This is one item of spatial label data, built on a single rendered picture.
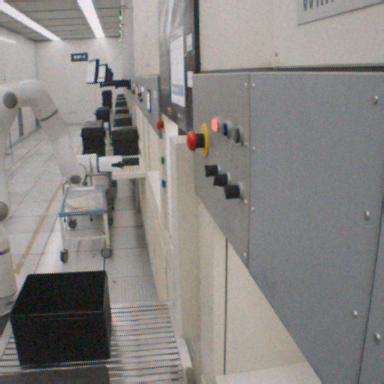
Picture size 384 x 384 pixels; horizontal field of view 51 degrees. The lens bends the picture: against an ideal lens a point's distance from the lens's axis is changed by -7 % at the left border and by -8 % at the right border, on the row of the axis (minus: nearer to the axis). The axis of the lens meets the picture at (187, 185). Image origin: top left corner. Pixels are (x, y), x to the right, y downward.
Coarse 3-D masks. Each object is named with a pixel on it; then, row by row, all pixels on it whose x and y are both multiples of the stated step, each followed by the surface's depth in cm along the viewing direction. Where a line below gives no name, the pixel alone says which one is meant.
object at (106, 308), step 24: (24, 288) 131; (48, 288) 140; (72, 288) 141; (96, 288) 143; (24, 312) 128; (48, 312) 142; (72, 312) 141; (96, 312) 115; (24, 336) 114; (48, 336) 115; (72, 336) 116; (96, 336) 117; (24, 360) 116; (48, 360) 117; (72, 360) 118; (96, 360) 119
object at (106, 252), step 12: (72, 192) 422; (84, 192) 420; (96, 192) 419; (60, 216) 359; (72, 216) 361; (108, 216) 457; (72, 228) 452; (72, 240) 368; (108, 240) 374; (60, 252) 366; (108, 252) 376
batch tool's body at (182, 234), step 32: (160, 0) 162; (192, 0) 93; (160, 32) 166; (192, 32) 95; (192, 64) 98; (160, 96) 181; (192, 96) 101; (160, 128) 178; (192, 128) 104; (192, 160) 101; (192, 192) 103; (192, 224) 105; (192, 256) 107; (192, 288) 109; (192, 320) 111
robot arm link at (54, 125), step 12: (48, 120) 160; (60, 120) 164; (48, 132) 164; (60, 132) 164; (60, 144) 165; (60, 156) 165; (72, 156) 165; (60, 168) 166; (72, 168) 166; (72, 180) 169
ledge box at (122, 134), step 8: (120, 128) 415; (128, 128) 413; (136, 128) 415; (112, 136) 410; (120, 136) 409; (128, 136) 410; (136, 136) 411; (120, 144) 411; (128, 144) 412; (136, 144) 413; (120, 152) 414; (128, 152) 415; (136, 152) 415
